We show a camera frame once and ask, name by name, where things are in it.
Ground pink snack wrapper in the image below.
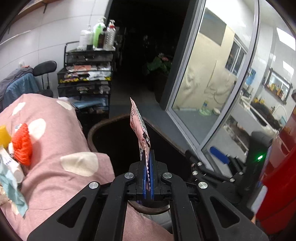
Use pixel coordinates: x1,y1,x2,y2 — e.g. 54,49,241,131
130,98,151,191

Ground orange foam fruit net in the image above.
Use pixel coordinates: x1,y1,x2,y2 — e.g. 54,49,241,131
11,123,33,167

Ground yellow foam fruit net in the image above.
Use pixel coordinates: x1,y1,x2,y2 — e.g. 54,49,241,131
0,125,11,148

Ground pink polka dot blanket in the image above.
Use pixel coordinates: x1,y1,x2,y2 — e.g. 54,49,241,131
0,93,174,241

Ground sliding glass door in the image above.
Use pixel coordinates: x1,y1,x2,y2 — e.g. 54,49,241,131
166,1,295,170

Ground potted plant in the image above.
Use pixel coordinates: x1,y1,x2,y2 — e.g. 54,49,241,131
147,53,172,77

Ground black mesh trolley cart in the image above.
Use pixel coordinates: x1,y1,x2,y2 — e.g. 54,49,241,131
57,41,115,116

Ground clear bottle red cap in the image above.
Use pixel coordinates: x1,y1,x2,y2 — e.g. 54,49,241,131
103,20,116,50

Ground dark brown pump bottle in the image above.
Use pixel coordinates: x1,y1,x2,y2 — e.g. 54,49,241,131
97,27,107,49

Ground green pump bottle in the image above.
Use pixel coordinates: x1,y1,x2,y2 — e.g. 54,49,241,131
93,16,106,48

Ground white lotion bottle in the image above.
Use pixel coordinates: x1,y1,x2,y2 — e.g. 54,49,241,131
78,25,94,51

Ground light blue paper wrapper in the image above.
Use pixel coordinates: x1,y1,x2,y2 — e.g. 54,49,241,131
1,146,28,217

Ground blue massage bed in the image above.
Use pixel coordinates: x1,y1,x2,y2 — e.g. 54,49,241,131
1,73,40,112

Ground grey blanket on bed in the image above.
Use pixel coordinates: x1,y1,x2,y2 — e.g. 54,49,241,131
0,67,33,99

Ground lower wooden wall shelf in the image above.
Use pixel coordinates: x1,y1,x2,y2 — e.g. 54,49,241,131
12,0,58,23

